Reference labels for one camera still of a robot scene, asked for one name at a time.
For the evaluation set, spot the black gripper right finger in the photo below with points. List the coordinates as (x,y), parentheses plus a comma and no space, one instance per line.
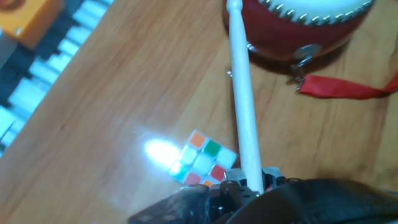
(273,177)

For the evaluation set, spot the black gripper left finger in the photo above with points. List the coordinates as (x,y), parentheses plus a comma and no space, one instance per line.
(233,175)

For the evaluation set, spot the pale wooden drumstick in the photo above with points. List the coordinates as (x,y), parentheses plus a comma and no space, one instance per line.
(244,109)

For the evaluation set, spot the red drum white head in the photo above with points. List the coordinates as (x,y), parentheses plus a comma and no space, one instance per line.
(280,34)

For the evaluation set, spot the small white puzzle cube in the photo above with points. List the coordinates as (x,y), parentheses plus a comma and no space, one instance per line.
(202,161)

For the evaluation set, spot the yellow box red button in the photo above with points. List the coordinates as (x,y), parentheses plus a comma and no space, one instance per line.
(28,21)

